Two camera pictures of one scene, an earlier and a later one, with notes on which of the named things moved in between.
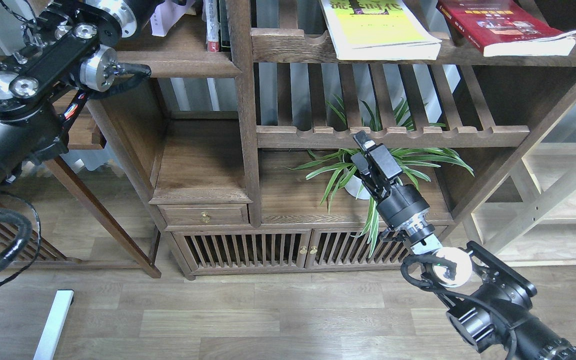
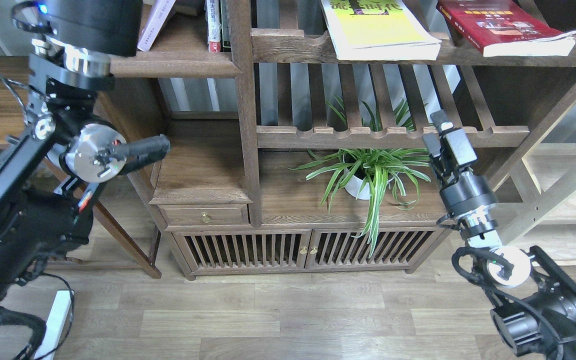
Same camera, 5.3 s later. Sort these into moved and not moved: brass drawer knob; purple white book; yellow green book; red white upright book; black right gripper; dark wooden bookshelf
Moved: purple white book; black right gripper
Not moved: red white upright book; yellow green book; brass drawer knob; dark wooden bookshelf
